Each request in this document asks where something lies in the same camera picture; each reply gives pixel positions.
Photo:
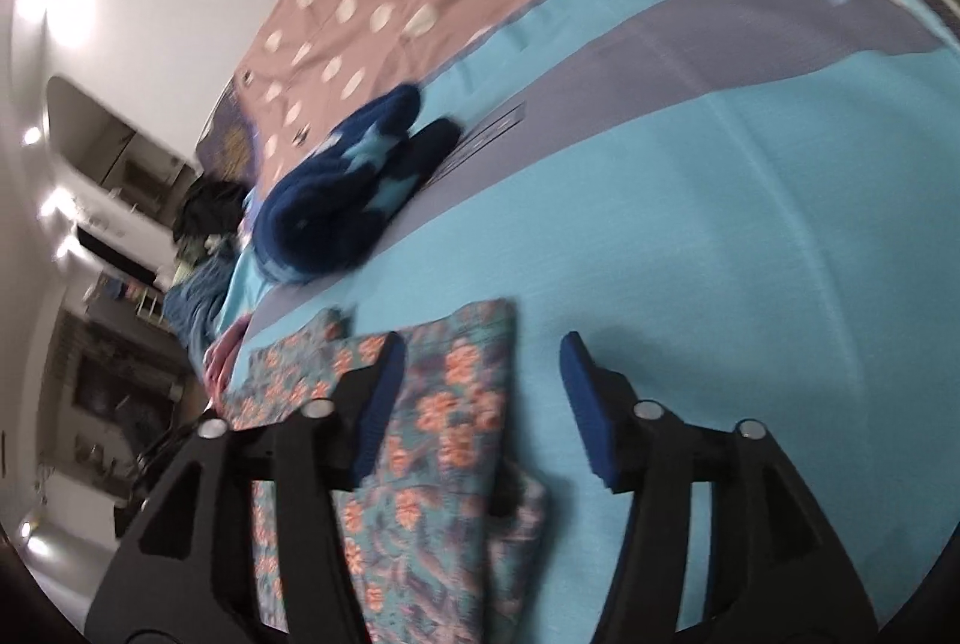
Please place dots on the teal and grey bedsheet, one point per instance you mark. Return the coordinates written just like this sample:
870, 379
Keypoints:
712, 239

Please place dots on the blue fleece blanket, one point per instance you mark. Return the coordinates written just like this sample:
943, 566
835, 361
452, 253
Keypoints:
199, 306

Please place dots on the black clothing pile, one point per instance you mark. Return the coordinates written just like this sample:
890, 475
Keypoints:
214, 209

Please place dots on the navy star plush toy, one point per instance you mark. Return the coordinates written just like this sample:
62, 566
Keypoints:
330, 216

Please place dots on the blue gold patterned cloth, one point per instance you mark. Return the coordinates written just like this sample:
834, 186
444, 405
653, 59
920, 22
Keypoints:
229, 145

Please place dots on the floral shirt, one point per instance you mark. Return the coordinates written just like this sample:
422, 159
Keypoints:
442, 411

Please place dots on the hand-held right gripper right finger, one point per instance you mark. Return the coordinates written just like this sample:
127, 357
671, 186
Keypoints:
592, 404

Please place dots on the pink striped folded cloth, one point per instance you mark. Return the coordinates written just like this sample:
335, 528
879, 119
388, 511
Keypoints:
225, 351

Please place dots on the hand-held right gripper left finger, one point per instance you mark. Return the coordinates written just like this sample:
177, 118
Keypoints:
382, 389

